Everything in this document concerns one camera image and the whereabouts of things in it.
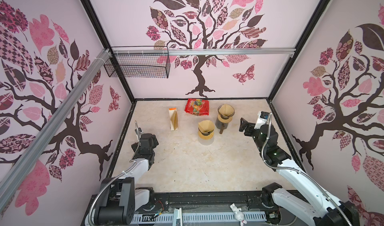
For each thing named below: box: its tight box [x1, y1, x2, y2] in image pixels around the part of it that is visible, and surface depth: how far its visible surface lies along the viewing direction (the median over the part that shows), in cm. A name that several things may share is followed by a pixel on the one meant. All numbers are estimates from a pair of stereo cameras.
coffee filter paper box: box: [168, 107, 178, 131], surface depth 103 cm
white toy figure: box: [230, 203, 247, 226], surface depth 69 cm
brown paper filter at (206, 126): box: [198, 120, 215, 133], surface depth 89 cm
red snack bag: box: [184, 98, 210, 116], surface depth 112 cm
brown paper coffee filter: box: [218, 104, 235, 117], surface depth 97 cm
